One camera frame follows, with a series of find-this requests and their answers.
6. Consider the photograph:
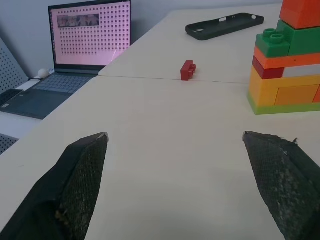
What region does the large orange building brick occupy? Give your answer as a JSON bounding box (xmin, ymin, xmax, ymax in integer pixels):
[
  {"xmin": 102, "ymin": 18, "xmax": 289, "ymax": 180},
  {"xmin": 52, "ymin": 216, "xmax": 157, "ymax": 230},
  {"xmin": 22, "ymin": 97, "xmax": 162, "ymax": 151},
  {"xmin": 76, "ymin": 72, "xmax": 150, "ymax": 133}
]
[{"xmin": 279, "ymin": 0, "xmax": 320, "ymax": 30}]

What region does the black flat device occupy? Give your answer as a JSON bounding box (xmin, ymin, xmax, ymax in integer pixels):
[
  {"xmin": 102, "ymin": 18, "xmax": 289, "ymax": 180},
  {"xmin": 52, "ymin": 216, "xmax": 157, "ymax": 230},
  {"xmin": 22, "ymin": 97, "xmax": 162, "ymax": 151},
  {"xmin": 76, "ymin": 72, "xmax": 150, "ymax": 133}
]
[{"xmin": 0, "ymin": 88, "xmax": 25, "ymax": 107}]

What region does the small red building brick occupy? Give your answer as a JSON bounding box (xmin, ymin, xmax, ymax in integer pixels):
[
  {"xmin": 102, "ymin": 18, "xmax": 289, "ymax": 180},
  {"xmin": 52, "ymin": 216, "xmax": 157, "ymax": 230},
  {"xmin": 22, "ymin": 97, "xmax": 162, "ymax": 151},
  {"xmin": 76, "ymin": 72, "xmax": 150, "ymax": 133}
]
[{"xmin": 180, "ymin": 59, "xmax": 197, "ymax": 82}]

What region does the black phone case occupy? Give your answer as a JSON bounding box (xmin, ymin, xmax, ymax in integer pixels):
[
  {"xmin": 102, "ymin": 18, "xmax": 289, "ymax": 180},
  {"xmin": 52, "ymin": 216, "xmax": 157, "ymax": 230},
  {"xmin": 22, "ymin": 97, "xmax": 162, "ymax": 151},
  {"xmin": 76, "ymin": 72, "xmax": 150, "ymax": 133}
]
[{"xmin": 185, "ymin": 12, "xmax": 265, "ymax": 41}]

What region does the lime green base plate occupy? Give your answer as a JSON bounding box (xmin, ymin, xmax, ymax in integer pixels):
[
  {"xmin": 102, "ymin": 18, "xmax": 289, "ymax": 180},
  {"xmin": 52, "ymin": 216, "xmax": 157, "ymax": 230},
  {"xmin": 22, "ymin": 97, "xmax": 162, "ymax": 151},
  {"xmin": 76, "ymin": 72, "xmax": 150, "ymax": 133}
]
[{"xmin": 247, "ymin": 91, "xmax": 320, "ymax": 116}]

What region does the yellow building brick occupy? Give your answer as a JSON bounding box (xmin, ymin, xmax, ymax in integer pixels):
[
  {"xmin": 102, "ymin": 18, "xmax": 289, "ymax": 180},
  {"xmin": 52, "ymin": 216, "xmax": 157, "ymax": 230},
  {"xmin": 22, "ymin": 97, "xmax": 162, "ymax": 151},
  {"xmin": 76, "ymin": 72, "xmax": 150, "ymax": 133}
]
[{"xmin": 248, "ymin": 65, "xmax": 320, "ymax": 107}]

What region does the white perforated metal panel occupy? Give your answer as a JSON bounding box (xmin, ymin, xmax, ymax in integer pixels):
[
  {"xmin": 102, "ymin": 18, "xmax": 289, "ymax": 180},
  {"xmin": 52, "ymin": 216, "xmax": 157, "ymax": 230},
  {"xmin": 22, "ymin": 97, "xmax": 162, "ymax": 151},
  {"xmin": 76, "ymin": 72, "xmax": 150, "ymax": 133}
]
[{"xmin": 0, "ymin": 36, "xmax": 31, "ymax": 96}]

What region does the white flat bar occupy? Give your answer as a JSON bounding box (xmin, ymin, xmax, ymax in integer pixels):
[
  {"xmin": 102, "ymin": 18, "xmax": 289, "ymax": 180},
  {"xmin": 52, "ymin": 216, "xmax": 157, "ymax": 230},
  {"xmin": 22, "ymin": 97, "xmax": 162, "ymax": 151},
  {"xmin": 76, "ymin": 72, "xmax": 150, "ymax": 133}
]
[{"xmin": 14, "ymin": 78, "xmax": 43, "ymax": 92}]

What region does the green brick with round studs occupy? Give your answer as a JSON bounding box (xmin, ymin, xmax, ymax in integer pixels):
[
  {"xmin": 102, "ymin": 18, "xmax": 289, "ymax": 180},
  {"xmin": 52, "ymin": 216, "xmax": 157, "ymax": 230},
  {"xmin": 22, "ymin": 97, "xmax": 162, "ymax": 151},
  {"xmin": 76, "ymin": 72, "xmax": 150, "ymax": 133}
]
[{"xmin": 255, "ymin": 28, "xmax": 292, "ymax": 59}]

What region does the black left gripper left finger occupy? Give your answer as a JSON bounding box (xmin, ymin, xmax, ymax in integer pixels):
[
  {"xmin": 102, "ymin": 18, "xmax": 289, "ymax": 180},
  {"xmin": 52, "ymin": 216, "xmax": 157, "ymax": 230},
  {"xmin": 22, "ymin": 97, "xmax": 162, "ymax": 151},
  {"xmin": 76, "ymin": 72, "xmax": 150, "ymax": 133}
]
[{"xmin": 0, "ymin": 132, "xmax": 110, "ymax": 240}]

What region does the small white ball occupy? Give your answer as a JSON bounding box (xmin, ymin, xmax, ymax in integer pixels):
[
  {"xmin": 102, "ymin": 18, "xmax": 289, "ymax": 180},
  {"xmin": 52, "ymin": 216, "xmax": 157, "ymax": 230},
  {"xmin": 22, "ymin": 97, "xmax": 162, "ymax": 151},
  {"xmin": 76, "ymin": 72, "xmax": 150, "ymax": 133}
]
[{"xmin": 37, "ymin": 68, "xmax": 51, "ymax": 79}]

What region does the open grey laptop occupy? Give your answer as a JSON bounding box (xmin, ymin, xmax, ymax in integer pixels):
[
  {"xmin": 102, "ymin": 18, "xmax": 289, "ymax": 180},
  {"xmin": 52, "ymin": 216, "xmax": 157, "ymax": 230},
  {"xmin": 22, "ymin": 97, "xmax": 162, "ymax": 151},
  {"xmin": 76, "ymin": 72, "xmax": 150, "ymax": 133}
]
[{"xmin": 0, "ymin": 0, "xmax": 133, "ymax": 120}]

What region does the flat orange building brick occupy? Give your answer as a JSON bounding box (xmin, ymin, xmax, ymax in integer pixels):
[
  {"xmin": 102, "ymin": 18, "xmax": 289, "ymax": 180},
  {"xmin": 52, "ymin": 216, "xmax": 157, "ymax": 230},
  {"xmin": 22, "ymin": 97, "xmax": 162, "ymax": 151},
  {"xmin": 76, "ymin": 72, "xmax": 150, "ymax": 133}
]
[{"xmin": 253, "ymin": 46, "xmax": 320, "ymax": 70}]

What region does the white building brick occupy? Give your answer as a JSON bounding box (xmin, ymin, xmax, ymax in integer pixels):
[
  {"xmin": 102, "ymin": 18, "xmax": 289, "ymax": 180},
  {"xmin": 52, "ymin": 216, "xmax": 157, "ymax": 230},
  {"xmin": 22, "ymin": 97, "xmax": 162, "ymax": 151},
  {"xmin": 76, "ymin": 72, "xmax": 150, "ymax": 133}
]
[{"xmin": 282, "ymin": 64, "xmax": 320, "ymax": 79}]

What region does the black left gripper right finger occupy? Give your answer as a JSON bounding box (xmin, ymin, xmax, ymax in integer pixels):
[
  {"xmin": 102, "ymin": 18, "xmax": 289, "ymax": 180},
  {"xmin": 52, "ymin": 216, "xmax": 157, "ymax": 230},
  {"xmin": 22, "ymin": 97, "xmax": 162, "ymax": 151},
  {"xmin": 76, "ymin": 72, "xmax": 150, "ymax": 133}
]
[{"xmin": 241, "ymin": 130, "xmax": 320, "ymax": 240}]

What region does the orange brick in yellow wall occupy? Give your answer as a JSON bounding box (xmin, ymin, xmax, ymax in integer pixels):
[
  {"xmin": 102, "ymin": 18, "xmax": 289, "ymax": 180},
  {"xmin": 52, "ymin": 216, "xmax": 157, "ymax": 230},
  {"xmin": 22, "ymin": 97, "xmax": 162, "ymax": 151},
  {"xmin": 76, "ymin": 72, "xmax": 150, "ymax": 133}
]
[{"xmin": 274, "ymin": 84, "xmax": 320, "ymax": 106}]

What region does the tall green building brick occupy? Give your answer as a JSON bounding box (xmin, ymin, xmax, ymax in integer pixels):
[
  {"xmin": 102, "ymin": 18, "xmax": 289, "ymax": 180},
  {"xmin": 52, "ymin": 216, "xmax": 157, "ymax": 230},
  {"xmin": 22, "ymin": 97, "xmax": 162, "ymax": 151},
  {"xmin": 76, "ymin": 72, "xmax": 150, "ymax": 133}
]
[{"xmin": 276, "ymin": 19, "xmax": 320, "ymax": 56}]

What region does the dark red building brick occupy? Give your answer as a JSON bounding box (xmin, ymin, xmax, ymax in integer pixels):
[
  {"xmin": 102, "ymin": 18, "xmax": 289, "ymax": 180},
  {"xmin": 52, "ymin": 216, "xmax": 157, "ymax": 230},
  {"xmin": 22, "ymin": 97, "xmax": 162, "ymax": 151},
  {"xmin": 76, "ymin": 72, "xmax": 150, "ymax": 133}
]
[{"xmin": 251, "ymin": 55, "xmax": 286, "ymax": 81}]

